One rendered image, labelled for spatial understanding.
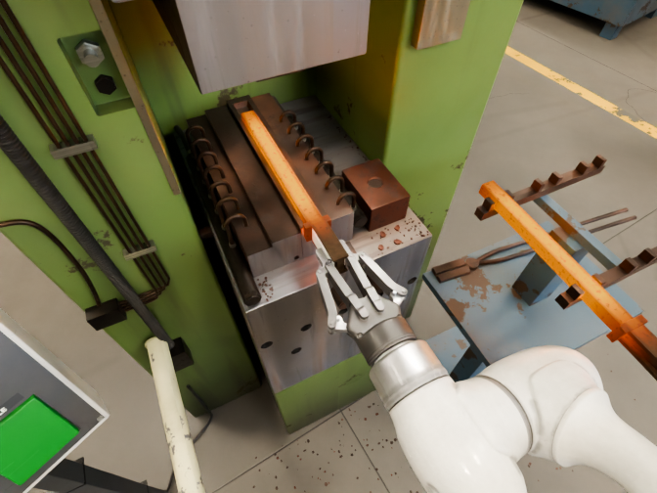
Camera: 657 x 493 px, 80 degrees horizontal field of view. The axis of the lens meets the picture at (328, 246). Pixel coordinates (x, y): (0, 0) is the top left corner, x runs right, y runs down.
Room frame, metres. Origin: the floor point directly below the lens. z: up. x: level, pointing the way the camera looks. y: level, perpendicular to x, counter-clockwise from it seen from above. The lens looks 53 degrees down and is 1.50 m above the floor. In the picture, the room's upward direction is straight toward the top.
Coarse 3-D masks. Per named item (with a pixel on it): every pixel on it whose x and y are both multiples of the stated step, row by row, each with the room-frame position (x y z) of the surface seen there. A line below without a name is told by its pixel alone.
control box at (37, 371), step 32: (0, 320) 0.20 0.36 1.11; (0, 352) 0.17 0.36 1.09; (32, 352) 0.17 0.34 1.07; (0, 384) 0.14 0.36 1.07; (32, 384) 0.15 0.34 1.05; (64, 384) 0.15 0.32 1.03; (0, 416) 0.11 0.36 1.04; (64, 416) 0.12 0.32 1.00; (96, 416) 0.13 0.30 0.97; (64, 448) 0.09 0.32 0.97; (0, 480) 0.06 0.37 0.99; (32, 480) 0.06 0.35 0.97
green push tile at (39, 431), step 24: (24, 408) 0.12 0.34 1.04; (48, 408) 0.13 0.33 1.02; (0, 432) 0.10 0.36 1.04; (24, 432) 0.10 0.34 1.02; (48, 432) 0.10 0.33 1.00; (72, 432) 0.11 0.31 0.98; (0, 456) 0.08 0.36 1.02; (24, 456) 0.08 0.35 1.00; (48, 456) 0.08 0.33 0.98; (24, 480) 0.06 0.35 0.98
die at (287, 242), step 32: (256, 96) 0.83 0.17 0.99; (224, 128) 0.71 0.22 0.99; (224, 160) 0.61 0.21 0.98; (256, 160) 0.60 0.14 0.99; (288, 160) 0.59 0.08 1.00; (224, 192) 0.53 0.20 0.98; (256, 192) 0.52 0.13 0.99; (320, 192) 0.51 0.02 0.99; (256, 224) 0.45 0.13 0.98; (288, 224) 0.44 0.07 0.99; (352, 224) 0.46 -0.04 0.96; (256, 256) 0.38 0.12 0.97; (288, 256) 0.41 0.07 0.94
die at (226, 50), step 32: (160, 0) 0.50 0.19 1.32; (192, 0) 0.38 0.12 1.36; (224, 0) 0.40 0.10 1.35; (256, 0) 0.41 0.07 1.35; (288, 0) 0.42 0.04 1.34; (320, 0) 0.44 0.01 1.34; (352, 0) 0.45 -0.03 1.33; (192, 32) 0.38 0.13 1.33; (224, 32) 0.39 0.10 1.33; (256, 32) 0.41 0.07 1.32; (288, 32) 0.42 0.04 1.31; (320, 32) 0.44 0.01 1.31; (352, 32) 0.46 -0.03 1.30; (192, 64) 0.38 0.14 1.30; (224, 64) 0.39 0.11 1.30; (256, 64) 0.41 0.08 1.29; (288, 64) 0.42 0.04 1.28; (320, 64) 0.44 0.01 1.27
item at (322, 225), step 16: (256, 128) 0.68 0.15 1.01; (272, 144) 0.63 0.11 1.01; (272, 160) 0.58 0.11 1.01; (288, 176) 0.54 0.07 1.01; (288, 192) 0.50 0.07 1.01; (304, 192) 0.50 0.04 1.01; (304, 208) 0.46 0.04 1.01; (304, 224) 0.42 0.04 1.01; (320, 224) 0.41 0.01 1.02; (320, 240) 0.38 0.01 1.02; (336, 240) 0.38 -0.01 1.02; (336, 256) 0.35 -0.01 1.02
